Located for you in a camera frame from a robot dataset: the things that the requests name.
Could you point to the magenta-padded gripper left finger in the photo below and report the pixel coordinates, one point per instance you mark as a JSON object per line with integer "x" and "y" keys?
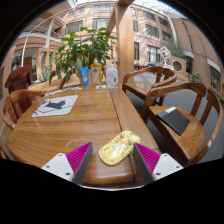
{"x": 61, "y": 164}

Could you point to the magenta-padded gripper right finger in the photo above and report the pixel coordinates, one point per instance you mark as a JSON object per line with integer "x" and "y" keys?
{"x": 163, "y": 165}

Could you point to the yellow computer mouse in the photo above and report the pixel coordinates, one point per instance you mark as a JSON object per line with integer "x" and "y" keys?
{"x": 118, "y": 148}

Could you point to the white mouse pad, dark cat print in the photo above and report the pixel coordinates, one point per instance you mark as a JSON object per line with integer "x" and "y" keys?
{"x": 55, "y": 106}

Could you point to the wooden armchair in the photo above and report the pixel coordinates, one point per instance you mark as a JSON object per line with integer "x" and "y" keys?
{"x": 10, "y": 110}
{"x": 63, "y": 79}
{"x": 186, "y": 141}
{"x": 140, "y": 88}

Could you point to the black notebook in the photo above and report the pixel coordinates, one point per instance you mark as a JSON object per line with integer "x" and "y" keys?
{"x": 174, "y": 120}

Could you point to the small white packet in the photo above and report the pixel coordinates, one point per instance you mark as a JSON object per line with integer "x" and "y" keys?
{"x": 101, "y": 87}

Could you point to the yellow liquid soap bottle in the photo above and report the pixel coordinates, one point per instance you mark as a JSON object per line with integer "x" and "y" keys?
{"x": 96, "y": 74}

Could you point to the clear white pump bottle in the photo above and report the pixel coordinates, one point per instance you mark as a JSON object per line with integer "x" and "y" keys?
{"x": 112, "y": 78}

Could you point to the white outdoor sculpture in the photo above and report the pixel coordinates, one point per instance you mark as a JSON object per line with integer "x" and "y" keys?
{"x": 164, "y": 55}

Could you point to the green potted plant, white pot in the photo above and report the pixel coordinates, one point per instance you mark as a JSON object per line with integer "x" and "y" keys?
{"x": 80, "y": 50}

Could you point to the dark red wooden pedestal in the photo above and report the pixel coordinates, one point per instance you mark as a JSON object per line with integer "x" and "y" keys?
{"x": 20, "y": 78}

